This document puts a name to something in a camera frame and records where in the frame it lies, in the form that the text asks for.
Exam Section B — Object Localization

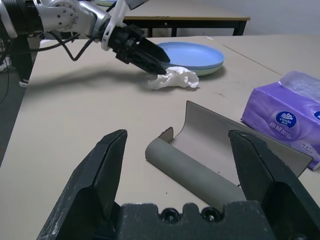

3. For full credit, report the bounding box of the pale blue plastic plate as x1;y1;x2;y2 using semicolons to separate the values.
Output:
154;41;225;70

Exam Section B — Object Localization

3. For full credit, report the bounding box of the black framed side table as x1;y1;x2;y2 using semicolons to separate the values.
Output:
122;14;252;38

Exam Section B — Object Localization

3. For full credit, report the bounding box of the grey glasses case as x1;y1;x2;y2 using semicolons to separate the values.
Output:
144;100;313;211

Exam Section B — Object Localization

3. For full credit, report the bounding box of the black post white band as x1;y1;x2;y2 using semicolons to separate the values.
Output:
10;37;33;87

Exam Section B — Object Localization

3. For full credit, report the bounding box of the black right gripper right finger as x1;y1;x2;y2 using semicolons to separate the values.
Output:
227;128;320;240

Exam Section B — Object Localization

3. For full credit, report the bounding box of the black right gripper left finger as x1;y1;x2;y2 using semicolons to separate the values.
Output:
37;129;129;240

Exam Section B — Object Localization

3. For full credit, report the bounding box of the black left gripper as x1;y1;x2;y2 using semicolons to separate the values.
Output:
109;24;172;75

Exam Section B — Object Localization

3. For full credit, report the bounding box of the white tissue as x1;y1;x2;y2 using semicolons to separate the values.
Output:
147;66;200;91

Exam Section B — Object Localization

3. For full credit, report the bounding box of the pale green plastic plate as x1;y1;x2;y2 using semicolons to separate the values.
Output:
193;60;224;77

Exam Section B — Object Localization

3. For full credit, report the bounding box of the black left wrist camera cable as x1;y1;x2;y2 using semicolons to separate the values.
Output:
29;29;118;62

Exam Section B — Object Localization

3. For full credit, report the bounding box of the purple tissue pack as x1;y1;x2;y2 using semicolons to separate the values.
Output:
240;70;320;172

